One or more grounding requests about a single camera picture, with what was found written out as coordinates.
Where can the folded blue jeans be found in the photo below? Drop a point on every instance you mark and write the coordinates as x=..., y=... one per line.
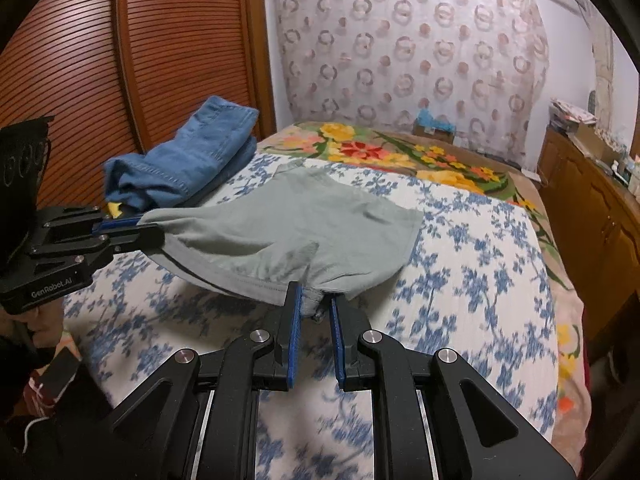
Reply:
x=190, y=155

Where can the brown louvered wardrobe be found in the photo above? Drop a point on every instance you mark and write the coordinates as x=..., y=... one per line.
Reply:
x=165, y=60

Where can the grey-green shirt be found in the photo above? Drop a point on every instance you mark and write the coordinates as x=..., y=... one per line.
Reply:
x=280, y=230

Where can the blue floral bed sheet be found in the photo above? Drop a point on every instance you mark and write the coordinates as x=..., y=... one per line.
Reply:
x=460, y=270

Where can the stack of papers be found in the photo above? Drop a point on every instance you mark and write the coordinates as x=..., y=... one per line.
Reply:
x=570, y=112

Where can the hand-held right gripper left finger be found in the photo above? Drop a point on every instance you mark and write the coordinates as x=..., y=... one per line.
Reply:
x=292, y=342

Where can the row of toiletry bottles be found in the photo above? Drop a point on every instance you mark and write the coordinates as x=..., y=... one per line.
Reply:
x=629, y=170

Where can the open cardboard box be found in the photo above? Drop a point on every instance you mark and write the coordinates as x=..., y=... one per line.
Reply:
x=597, y=142

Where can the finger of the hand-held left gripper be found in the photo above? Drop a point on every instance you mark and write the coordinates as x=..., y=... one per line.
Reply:
x=135, y=237
x=75, y=217

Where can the yellow cloth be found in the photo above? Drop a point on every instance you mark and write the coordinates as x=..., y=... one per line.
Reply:
x=116, y=210

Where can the colourful floral blanket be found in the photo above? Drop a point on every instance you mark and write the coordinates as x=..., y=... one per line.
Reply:
x=450, y=160

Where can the beige tied curtain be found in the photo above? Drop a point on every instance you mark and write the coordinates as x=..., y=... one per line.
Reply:
x=604, y=75

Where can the wooden side cabinet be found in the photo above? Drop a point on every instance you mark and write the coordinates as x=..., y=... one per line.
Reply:
x=595, y=210

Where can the small black box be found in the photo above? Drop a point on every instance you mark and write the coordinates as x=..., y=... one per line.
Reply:
x=62, y=372

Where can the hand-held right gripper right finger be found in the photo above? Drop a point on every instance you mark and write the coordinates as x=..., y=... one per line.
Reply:
x=338, y=345

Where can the brown box with blue cloth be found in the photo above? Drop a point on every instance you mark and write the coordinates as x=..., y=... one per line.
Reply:
x=432, y=125

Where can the person's left hand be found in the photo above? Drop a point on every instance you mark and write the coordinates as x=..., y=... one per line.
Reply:
x=47, y=325

